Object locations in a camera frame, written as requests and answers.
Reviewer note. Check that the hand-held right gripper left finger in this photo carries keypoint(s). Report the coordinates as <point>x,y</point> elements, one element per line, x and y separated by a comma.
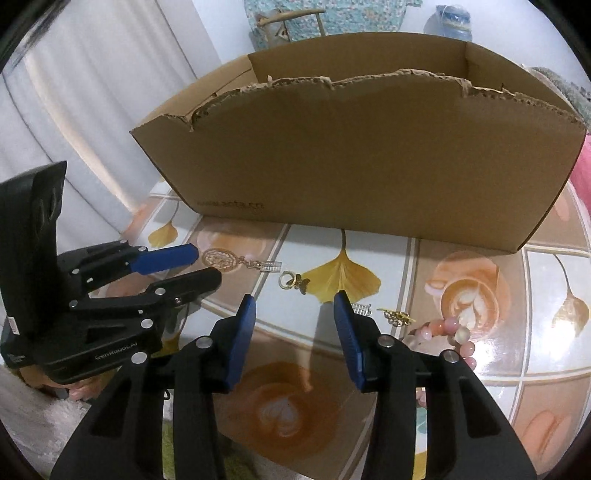
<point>240,346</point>

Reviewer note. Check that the small gold brooch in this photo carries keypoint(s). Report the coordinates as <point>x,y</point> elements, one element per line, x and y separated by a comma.
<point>397,316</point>

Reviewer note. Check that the wooden chair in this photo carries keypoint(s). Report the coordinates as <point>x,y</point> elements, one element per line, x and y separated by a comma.
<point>295,14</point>

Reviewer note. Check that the patterned teal quilt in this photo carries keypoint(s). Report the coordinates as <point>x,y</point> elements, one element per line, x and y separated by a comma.
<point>364,16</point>

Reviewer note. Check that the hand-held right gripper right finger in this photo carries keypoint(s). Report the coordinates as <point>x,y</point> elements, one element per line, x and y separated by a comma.
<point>351,341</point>

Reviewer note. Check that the person's left hand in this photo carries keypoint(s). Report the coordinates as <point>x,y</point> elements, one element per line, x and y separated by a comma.
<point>41,385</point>

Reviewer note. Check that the pink floral blanket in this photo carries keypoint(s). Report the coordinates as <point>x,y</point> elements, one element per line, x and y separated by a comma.
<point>584,166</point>

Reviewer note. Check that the white fluffy blanket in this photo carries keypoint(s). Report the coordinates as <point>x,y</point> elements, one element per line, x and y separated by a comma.
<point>41,424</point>

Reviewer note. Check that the small silver rhinestone clip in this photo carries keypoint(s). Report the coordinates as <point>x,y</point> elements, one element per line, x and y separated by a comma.
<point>362,308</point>

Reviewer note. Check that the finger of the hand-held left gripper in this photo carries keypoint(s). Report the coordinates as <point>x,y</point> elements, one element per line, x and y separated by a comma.
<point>194,284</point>
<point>166,258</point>

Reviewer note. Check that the brown cardboard box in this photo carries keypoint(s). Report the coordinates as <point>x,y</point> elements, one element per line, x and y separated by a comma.
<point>369,161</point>

